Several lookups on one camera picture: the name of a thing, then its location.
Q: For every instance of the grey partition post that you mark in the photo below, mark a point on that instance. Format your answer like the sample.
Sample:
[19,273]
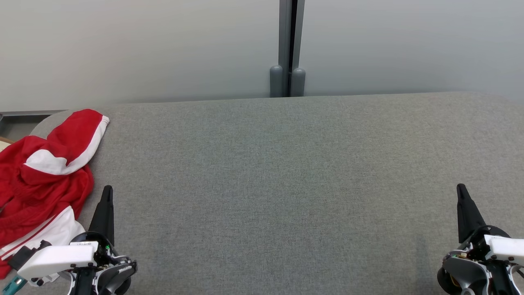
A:
[283,32]

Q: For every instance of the grey cylindrical post foot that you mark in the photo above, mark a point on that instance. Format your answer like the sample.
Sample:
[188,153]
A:
[298,82]
[276,82]

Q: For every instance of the grey fabric sofa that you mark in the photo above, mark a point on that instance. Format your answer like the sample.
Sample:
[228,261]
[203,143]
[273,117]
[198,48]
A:
[262,184]

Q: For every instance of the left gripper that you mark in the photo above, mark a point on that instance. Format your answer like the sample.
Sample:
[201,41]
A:
[116,272]

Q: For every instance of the red and white jersey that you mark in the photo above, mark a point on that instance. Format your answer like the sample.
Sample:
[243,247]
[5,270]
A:
[41,188]

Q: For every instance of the white perforated laundry basket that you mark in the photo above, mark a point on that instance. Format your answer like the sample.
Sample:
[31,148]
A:
[4,141]

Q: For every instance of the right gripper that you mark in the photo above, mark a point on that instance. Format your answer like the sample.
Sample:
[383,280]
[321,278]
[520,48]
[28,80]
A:
[460,268]

